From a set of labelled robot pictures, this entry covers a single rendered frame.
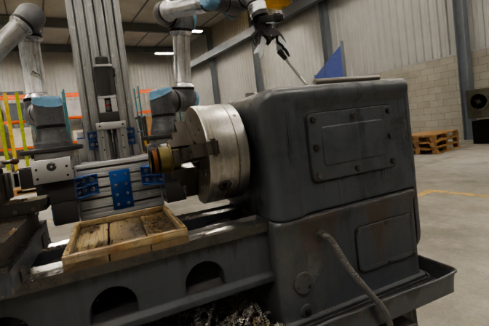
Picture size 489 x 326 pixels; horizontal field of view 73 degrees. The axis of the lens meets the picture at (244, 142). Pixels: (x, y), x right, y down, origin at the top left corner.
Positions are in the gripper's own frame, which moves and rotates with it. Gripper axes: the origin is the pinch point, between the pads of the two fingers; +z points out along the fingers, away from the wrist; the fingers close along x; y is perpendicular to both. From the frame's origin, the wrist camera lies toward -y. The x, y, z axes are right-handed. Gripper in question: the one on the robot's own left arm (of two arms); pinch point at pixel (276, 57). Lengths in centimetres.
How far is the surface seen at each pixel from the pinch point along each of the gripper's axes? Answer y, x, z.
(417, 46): 437, -968, -198
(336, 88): -28.5, 6.6, 24.2
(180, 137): 4, 47, 24
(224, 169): -12, 43, 39
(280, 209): -17, 32, 54
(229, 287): -5, 49, 71
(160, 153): 0, 56, 28
